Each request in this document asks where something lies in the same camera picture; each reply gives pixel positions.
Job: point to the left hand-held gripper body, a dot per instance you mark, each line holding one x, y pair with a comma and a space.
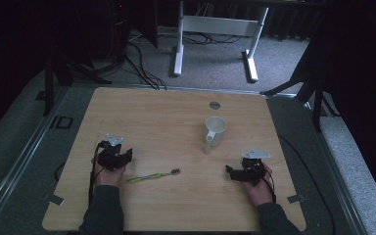
109, 153

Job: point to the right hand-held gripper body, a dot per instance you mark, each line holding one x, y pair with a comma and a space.
254, 166

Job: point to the green toothbrush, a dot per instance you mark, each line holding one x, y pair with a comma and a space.
150, 176

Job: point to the white cup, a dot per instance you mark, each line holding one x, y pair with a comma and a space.
215, 129

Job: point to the person's left hand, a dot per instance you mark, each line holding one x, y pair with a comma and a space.
109, 176

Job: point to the person's right hand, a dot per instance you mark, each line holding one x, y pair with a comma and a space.
261, 192

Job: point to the grey tape piece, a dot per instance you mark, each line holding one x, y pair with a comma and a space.
54, 199
295, 198

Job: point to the grey table grommet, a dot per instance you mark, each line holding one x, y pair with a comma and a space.
214, 105

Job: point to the black metal stand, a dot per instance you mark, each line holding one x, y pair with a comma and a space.
316, 98
49, 84

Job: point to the black rectangular floor frame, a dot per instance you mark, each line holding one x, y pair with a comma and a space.
62, 122

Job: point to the metal floor rail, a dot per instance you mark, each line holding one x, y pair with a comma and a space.
336, 176
19, 160

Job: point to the white desk frame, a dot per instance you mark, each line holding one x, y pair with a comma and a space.
220, 25

